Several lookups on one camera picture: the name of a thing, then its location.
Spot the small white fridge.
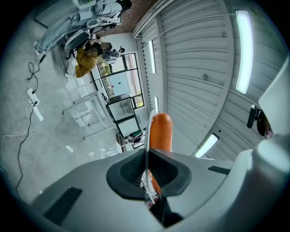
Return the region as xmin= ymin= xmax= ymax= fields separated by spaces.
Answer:
xmin=106 ymin=93 xmax=141 ymax=138

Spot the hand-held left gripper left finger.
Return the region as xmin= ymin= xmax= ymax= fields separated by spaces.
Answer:
xmin=31 ymin=148 xmax=165 ymax=232

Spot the white plate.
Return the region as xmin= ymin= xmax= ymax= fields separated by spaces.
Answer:
xmin=143 ymin=109 xmax=159 ymax=207

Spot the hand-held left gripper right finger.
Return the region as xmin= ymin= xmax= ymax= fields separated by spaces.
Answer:
xmin=148 ymin=148 xmax=235 ymax=220

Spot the white cable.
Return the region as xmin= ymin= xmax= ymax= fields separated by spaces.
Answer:
xmin=1 ymin=101 xmax=34 ymax=159
xmin=54 ymin=47 xmax=75 ymax=96

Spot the orange carrot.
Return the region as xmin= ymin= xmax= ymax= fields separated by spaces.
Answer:
xmin=148 ymin=112 xmax=174 ymax=198

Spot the black cable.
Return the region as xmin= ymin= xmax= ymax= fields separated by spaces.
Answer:
xmin=27 ymin=48 xmax=49 ymax=95
xmin=14 ymin=103 xmax=37 ymax=190

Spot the black head-mounted camera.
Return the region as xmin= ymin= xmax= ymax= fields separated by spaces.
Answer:
xmin=246 ymin=105 xmax=263 ymax=129

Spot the black framed window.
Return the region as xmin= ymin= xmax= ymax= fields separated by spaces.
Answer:
xmin=90 ymin=52 xmax=145 ymax=109

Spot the white table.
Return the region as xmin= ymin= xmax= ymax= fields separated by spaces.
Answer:
xmin=62 ymin=89 xmax=116 ymax=140

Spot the person's face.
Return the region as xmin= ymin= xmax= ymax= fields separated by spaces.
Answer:
xmin=257 ymin=111 xmax=275 ymax=139

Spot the white power strip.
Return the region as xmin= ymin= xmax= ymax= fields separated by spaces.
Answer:
xmin=26 ymin=87 xmax=40 ymax=106
xmin=28 ymin=99 xmax=44 ymax=122

